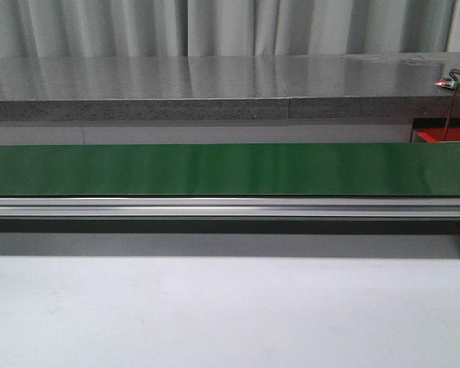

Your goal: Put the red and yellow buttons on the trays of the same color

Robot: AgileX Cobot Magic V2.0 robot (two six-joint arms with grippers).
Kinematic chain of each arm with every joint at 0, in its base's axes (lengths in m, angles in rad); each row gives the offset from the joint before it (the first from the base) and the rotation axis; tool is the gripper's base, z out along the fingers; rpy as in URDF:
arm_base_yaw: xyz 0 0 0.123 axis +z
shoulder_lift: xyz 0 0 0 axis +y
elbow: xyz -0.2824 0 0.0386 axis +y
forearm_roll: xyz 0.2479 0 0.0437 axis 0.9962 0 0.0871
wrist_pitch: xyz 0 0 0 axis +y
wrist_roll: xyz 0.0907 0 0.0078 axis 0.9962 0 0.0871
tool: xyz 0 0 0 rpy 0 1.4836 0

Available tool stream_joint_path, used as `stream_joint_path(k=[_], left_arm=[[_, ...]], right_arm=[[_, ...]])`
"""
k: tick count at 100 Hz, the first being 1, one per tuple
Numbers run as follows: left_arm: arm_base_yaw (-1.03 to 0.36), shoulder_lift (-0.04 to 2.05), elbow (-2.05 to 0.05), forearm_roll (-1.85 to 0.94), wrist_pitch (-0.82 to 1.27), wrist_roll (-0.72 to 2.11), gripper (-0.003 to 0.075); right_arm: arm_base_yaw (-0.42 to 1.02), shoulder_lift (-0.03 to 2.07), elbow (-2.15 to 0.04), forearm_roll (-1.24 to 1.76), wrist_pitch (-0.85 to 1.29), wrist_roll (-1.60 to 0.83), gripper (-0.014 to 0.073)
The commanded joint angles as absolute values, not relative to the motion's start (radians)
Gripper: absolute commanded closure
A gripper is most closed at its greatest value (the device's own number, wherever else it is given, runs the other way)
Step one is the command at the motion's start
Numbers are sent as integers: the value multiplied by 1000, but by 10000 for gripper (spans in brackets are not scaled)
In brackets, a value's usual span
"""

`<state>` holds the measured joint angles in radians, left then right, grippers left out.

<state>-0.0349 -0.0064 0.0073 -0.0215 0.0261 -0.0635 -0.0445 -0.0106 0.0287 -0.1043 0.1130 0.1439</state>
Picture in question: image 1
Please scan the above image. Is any red plastic bin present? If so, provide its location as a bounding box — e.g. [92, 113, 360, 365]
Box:
[411, 127, 460, 143]

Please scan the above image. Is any green conveyor belt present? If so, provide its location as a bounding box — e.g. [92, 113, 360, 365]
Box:
[0, 143, 460, 196]

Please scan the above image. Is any grey stone counter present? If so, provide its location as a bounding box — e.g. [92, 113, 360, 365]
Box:
[0, 53, 460, 122]

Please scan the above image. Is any grey curtain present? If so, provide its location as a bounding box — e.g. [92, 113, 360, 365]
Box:
[0, 1, 455, 58]

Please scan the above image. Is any thin dark wire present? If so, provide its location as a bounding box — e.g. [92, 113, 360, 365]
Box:
[442, 86, 460, 142]

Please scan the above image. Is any aluminium conveyor frame rail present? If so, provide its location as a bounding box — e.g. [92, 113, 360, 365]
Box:
[0, 196, 460, 219]

